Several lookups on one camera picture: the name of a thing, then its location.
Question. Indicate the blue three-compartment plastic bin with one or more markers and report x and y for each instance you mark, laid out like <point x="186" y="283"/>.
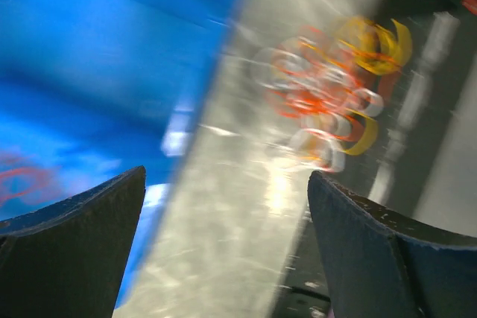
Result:
<point x="91" y="88"/>

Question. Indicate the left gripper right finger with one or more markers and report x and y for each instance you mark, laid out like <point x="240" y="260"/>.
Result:
<point x="379" y="263"/>

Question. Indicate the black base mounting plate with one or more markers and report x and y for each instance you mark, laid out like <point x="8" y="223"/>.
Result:
<point x="423" y="162"/>

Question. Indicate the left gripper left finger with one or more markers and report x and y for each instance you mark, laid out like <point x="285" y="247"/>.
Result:
<point x="68" y="259"/>

